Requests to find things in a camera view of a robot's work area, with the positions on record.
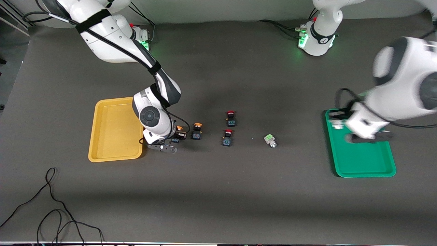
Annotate black right arm base cables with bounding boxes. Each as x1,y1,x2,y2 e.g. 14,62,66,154
128,2,156,44

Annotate yellow plastic tray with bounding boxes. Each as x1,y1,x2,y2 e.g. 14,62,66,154
88,97,144,162

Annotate dark grey table mat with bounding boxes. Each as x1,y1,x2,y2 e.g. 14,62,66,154
0,14,437,245

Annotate black left arm base cables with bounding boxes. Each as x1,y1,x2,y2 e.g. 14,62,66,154
258,9,320,38

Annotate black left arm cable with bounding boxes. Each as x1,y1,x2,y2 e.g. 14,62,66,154
335,88,437,129

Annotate loose thin black cable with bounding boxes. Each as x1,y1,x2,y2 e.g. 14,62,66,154
0,167,104,245

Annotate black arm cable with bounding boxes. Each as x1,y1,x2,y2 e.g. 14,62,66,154
335,88,437,129
22,0,191,146

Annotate green plastic tray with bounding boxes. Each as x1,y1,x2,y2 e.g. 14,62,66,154
325,108,397,178

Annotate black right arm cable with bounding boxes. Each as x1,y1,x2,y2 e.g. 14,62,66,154
22,0,191,146

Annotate black arm base cables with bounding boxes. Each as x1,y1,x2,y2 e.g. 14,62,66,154
128,2,156,44
258,9,320,38

